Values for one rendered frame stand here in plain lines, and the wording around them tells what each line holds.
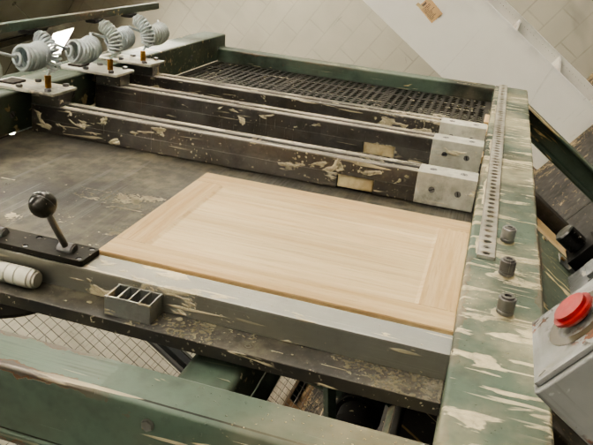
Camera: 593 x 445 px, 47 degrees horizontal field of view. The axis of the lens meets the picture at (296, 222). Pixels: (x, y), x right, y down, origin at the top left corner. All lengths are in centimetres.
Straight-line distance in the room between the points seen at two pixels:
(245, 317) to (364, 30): 588
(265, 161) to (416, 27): 369
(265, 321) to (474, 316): 29
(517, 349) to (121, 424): 50
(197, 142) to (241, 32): 558
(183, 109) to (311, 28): 500
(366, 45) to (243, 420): 613
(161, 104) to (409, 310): 114
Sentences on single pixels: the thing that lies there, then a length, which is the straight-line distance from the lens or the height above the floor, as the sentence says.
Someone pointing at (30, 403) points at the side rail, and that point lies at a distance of 85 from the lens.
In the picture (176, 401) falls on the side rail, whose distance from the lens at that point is 76.
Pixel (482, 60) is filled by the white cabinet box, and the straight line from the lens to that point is 514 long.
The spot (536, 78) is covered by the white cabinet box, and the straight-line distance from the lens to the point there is 514.
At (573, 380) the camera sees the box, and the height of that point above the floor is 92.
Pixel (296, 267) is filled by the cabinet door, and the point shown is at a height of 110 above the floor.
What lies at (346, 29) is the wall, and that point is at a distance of 677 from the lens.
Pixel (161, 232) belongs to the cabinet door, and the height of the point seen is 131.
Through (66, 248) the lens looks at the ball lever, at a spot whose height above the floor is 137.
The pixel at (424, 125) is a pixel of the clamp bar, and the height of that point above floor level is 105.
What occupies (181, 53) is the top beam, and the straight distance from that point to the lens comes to 258.
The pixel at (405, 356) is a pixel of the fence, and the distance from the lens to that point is 92.
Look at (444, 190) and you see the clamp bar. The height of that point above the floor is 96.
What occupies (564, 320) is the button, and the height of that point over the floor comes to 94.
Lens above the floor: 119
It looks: 2 degrees down
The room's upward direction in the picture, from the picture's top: 46 degrees counter-clockwise
